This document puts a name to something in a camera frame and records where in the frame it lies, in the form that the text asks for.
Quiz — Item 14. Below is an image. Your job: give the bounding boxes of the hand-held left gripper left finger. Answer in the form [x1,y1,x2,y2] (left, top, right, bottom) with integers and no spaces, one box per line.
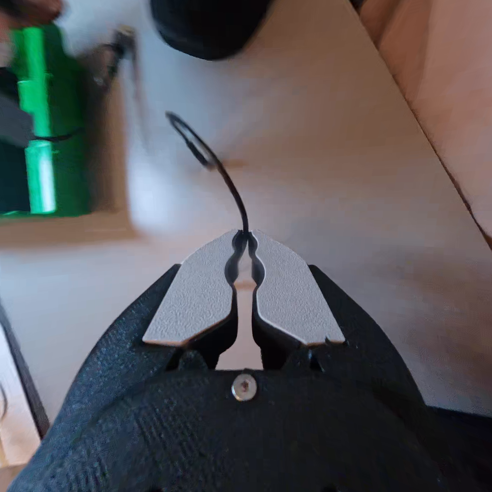
[142,229,247,369]

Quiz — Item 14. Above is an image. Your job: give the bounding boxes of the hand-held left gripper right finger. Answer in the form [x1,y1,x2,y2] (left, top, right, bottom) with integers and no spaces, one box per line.
[249,229,346,367]

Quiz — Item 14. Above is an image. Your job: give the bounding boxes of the black cable with orange plugs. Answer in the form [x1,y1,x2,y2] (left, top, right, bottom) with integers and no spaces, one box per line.
[165,111,251,247]

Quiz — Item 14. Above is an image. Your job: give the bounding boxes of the green plastic bin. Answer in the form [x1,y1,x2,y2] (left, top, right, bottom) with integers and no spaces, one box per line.
[0,23,92,219]

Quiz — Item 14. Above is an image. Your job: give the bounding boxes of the black pouch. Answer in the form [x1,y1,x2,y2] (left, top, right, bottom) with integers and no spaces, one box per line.
[149,0,274,61]

